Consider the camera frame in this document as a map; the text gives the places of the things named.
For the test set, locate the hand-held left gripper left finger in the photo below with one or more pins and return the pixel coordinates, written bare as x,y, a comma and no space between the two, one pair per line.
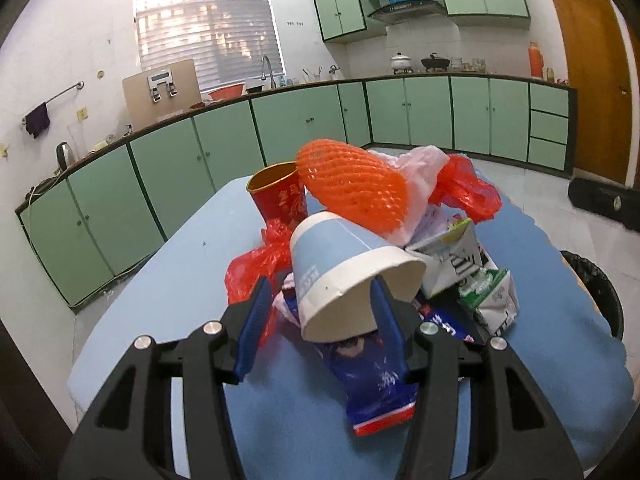
252,320

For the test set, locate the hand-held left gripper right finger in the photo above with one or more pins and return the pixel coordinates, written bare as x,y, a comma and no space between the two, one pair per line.
382,310

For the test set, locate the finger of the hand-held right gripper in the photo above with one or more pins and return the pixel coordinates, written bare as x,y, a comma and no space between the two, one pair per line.
595,197

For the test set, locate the blue white paper cup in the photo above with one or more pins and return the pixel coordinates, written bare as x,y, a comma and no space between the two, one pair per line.
325,260

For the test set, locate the trash bin with black liner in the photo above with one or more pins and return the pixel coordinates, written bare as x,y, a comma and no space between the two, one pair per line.
600,285

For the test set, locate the red paper cup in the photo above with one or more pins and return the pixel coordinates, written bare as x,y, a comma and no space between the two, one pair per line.
280,200

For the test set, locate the pale pink plastic bag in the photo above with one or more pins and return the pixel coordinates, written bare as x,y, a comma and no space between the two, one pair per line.
420,170

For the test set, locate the pink white wrapper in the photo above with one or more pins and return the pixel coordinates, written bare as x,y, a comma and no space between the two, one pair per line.
287,305

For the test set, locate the red plastic bag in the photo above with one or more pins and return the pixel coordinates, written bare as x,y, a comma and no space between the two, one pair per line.
470,190
250,265

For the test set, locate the blue snack packet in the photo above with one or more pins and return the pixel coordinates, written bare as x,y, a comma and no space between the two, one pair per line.
375,385

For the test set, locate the white milk carton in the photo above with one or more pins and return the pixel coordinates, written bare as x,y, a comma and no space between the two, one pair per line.
445,250

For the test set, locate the light blue table cover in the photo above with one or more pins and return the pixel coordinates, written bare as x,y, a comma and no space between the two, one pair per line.
160,285

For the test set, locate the green white crushed carton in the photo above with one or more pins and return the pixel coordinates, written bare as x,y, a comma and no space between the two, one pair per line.
490,295

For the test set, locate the wooden door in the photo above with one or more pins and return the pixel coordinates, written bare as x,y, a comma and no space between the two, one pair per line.
590,85

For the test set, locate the blue printed tablecloth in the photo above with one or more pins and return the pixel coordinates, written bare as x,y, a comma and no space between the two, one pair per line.
300,425

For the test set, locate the orange foam fruit net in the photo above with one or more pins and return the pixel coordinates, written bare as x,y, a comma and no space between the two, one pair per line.
350,185

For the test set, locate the small jar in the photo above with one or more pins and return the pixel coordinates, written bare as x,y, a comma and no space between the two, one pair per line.
550,74

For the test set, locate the orange thermos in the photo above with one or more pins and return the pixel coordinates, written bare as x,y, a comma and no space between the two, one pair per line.
536,62

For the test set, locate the glass jar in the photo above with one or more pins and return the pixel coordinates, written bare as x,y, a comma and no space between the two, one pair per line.
456,64
479,65

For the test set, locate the green base cabinets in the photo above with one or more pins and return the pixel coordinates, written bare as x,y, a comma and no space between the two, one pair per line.
150,170

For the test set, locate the black wok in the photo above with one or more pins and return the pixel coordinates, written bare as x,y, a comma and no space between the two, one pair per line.
435,63

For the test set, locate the red basin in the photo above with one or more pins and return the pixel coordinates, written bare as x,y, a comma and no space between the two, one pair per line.
225,92

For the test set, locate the black pan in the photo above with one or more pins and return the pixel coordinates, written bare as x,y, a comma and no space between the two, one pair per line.
255,88

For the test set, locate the white cooking pot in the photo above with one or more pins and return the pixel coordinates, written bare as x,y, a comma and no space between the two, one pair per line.
401,62

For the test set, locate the steel faucet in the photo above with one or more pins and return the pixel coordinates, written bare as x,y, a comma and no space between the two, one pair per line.
272,80

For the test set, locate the wooden board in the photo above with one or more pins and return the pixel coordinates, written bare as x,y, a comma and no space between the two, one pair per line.
140,105

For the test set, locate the utensil holder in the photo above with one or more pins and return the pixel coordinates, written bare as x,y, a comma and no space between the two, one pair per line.
311,76

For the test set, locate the steel electric kettle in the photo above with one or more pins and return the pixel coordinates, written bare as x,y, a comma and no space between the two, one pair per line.
64,157

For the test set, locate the clear plastic pitcher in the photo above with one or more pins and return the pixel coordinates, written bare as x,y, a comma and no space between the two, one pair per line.
76,140

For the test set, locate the white water filter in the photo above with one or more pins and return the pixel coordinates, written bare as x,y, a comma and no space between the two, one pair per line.
161,79

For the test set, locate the range hood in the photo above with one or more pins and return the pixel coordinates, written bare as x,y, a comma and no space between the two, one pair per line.
405,10

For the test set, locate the dark purple cloth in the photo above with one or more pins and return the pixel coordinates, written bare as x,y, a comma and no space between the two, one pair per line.
37,120

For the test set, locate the window blind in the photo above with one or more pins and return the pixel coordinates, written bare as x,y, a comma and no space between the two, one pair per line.
200,25

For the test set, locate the wall socket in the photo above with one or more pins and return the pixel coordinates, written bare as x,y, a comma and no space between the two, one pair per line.
82,114

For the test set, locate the steel towel rail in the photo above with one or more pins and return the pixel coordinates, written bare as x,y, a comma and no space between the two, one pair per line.
65,91

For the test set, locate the green wall cabinets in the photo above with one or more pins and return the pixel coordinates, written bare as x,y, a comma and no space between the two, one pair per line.
340,10

